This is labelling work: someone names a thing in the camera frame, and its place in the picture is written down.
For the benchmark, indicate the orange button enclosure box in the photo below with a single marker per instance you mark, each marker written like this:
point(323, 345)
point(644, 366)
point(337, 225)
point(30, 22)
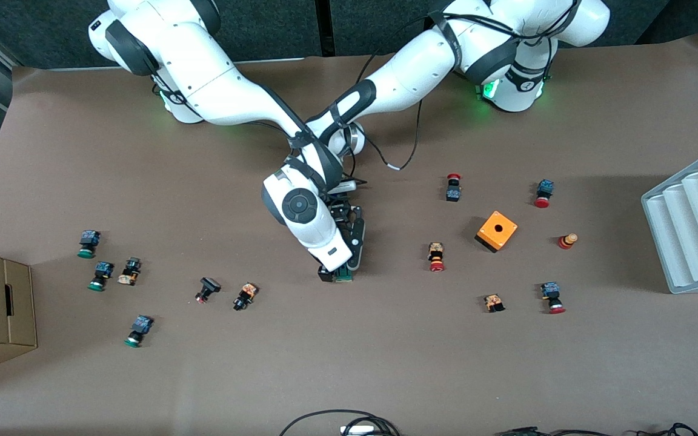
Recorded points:
point(503, 236)

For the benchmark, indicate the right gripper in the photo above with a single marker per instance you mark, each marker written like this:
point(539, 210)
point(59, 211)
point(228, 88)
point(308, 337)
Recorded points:
point(325, 275)

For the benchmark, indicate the black vertical divider strip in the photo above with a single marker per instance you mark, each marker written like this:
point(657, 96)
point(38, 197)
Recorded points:
point(325, 27)

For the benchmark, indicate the red yellow emergency button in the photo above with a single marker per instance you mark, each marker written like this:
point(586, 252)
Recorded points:
point(436, 254)

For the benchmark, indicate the black orange push button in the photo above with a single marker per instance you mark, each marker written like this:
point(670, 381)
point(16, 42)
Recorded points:
point(246, 295)
point(129, 272)

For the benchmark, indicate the red push button black block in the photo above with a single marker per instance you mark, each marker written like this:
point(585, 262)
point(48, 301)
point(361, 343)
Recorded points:
point(453, 192)

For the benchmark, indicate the green push button blue block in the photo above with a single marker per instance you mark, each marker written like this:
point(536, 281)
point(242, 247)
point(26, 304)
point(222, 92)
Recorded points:
point(102, 270)
point(88, 239)
point(140, 327)

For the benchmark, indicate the red yellow mushroom button head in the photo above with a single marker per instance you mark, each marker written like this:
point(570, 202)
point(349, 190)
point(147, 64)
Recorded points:
point(565, 242)

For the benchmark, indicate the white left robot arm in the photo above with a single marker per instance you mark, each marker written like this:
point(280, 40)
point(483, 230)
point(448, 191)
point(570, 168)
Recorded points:
point(409, 72)

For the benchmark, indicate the white ridged tray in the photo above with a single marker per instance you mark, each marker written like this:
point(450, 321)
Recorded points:
point(694, 242)

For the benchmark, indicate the small orange contact block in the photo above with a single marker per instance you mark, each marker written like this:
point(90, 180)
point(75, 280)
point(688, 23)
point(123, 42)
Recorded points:
point(494, 302)

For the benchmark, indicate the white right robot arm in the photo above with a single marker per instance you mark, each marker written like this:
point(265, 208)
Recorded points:
point(216, 85)

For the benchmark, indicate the black square button red tip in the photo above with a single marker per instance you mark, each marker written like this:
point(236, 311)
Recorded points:
point(208, 285)

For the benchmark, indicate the red push button blue block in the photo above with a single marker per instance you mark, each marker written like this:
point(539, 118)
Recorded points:
point(550, 292)
point(545, 188)

